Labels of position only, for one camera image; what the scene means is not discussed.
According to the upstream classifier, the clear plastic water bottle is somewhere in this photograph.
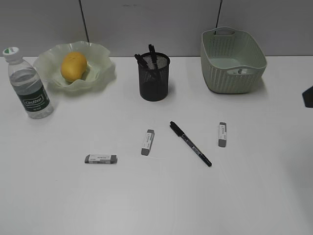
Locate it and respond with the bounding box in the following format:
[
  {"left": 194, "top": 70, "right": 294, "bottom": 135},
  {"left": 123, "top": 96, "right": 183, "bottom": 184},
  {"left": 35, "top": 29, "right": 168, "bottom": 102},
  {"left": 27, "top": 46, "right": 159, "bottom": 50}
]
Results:
[{"left": 2, "top": 47, "right": 53, "bottom": 119}]

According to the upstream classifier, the grey white eraser middle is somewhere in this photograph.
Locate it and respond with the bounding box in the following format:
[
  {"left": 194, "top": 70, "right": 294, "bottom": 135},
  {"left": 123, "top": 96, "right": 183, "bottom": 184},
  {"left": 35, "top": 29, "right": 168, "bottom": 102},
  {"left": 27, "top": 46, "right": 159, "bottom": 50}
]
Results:
[{"left": 141, "top": 129, "right": 155, "bottom": 156}]

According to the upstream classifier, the yellow mango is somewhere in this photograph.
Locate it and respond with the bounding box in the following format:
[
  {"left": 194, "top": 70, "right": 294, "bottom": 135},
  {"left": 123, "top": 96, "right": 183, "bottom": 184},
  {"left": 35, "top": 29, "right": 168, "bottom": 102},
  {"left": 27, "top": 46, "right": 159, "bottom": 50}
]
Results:
[{"left": 61, "top": 51, "right": 87, "bottom": 83}]

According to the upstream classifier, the grey white eraser left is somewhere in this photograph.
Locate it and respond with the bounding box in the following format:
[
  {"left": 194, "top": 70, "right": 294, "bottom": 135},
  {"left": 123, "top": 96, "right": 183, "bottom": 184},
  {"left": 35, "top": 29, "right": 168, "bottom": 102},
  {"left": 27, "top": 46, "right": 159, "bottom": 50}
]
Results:
[{"left": 84, "top": 154, "right": 117, "bottom": 164}]

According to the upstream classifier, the black mesh pen holder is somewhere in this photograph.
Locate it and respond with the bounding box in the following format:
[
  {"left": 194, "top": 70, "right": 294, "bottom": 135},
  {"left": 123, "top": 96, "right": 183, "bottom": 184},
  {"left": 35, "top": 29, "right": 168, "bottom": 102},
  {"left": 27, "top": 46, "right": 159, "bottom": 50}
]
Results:
[{"left": 138, "top": 52, "right": 170, "bottom": 102}]

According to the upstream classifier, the pale green woven basket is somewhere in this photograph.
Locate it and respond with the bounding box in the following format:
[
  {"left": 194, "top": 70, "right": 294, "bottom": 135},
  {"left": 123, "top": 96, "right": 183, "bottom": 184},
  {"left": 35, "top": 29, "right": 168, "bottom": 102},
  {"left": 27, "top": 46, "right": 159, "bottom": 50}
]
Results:
[{"left": 201, "top": 26, "right": 267, "bottom": 94}]

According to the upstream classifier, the grey white eraser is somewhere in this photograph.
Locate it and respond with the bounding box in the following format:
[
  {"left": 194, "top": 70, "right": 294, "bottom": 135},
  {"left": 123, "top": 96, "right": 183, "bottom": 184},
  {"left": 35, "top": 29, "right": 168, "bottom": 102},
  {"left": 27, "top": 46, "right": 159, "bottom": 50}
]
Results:
[
  {"left": 141, "top": 129, "right": 155, "bottom": 156},
  {"left": 84, "top": 154, "right": 117, "bottom": 164},
  {"left": 218, "top": 122, "right": 227, "bottom": 147}
]

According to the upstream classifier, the grey white eraser right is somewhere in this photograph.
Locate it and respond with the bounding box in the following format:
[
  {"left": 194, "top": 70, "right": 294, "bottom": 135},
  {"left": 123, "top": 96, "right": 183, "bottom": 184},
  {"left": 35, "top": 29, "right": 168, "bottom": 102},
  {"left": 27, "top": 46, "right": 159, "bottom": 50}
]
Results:
[{"left": 218, "top": 122, "right": 227, "bottom": 147}]

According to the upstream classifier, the black marker pen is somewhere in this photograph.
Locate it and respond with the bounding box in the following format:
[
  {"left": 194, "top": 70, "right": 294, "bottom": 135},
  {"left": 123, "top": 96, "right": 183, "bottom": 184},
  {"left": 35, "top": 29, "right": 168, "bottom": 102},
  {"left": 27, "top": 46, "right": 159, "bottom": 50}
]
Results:
[
  {"left": 134, "top": 54, "right": 157, "bottom": 81},
  {"left": 148, "top": 44, "right": 158, "bottom": 70},
  {"left": 170, "top": 121, "right": 212, "bottom": 167}
]

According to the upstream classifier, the pale green wavy plate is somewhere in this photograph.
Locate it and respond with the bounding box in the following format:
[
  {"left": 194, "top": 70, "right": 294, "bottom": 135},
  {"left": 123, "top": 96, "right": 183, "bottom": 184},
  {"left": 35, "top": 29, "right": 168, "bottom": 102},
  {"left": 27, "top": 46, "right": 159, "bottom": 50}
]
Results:
[{"left": 33, "top": 41, "right": 115, "bottom": 92}]

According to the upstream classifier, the waste paper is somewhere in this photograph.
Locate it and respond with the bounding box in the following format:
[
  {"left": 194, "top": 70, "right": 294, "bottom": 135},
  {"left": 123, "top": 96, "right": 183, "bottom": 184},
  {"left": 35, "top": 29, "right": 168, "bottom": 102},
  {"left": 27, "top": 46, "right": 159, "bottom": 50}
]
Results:
[{"left": 228, "top": 68, "right": 253, "bottom": 74}]

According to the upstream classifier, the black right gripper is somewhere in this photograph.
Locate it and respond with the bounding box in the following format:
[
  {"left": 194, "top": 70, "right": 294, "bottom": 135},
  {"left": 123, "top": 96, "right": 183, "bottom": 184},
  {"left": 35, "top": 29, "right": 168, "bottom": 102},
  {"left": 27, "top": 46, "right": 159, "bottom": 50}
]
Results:
[{"left": 302, "top": 87, "right": 313, "bottom": 107}]

